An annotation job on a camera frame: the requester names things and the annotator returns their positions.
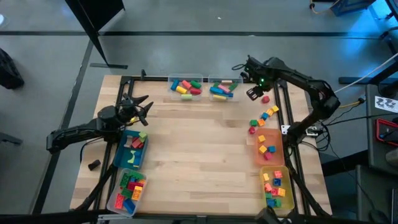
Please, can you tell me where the yellow translucent bin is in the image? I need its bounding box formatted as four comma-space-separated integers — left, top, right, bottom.
259, 165, 295, 217

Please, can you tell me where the orange translucent bin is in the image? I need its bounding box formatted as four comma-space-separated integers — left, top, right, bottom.
254, 128, 285, 167

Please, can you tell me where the yellow cable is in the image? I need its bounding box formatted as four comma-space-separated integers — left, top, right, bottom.
338, 97, 365, 109

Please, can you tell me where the blue box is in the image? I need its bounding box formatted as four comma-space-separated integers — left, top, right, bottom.
329, 0, 377, 16

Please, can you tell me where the clear plastic bin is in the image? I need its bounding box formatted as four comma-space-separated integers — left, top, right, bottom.
106, 168, 148, 218
207, 73, 244, 103
167, 73, 204, 102

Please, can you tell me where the yellow arch block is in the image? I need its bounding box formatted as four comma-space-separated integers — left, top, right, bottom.
126, 150, 138, 165

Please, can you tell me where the white patterned sheet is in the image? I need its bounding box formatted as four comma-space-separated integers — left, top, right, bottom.
374, 95, 398, 113

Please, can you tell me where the black bag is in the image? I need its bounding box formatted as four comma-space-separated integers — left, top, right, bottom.
0, 48, 25, 90

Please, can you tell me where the black partition stand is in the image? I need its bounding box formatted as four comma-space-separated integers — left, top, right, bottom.
64, 0, 129, 70

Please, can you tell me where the red-rimmed black case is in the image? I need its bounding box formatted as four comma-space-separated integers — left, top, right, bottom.
375, 118, 398, 147

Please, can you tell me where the thin black cable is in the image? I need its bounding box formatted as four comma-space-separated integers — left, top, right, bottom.
325, 113, 398, 127

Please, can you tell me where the teal plastic bin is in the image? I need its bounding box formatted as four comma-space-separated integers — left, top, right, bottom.
113, 129, 149, 171

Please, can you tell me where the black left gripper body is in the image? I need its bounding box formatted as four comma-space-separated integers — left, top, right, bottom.
119, 101, 143, 126

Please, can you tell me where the white cable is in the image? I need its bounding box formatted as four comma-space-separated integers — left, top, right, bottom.
334, 52, 398, 94

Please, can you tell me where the red two-by-four lego brick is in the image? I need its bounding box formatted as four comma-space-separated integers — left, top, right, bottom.
114, 193, 126, 210

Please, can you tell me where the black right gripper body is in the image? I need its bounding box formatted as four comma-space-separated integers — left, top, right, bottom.
244, 57, 275, 93

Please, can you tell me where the black cylinder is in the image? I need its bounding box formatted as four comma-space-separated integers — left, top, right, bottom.
87, 159, 102, 172

